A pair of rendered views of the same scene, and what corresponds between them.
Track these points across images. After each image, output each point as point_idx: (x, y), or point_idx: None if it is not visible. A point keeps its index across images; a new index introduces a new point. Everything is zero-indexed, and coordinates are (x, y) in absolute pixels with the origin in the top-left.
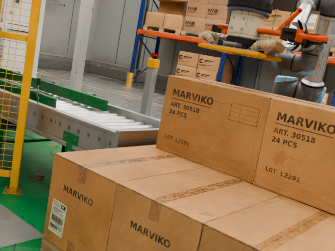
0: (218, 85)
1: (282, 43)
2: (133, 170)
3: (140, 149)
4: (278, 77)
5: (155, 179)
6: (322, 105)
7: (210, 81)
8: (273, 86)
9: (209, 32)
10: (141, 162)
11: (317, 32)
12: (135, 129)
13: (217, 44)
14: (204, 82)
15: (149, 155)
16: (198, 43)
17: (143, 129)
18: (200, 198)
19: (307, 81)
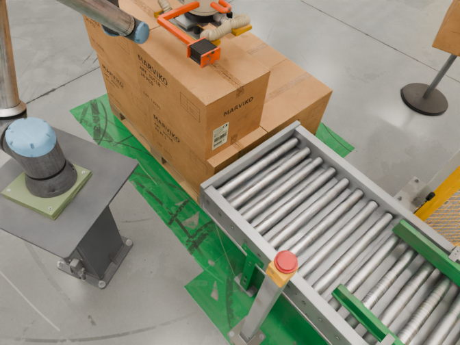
0: (227, 38)
1: (126, 15)
2: (279, 74)
3: (273, 118)
4: (51, 131)
5: (265, 65)
6: (143, 13)
7: (218, 79)
8: (57, 148)
9: (241, 16)
10: (273, 90)
11: (6, 11)
12: (282, 132)
13: (232, 17)
14: (236, 50)
15: (266, 105)
16: (251, 25)
17: (273, 139)
18: (242, 48)
19: (21, 101)
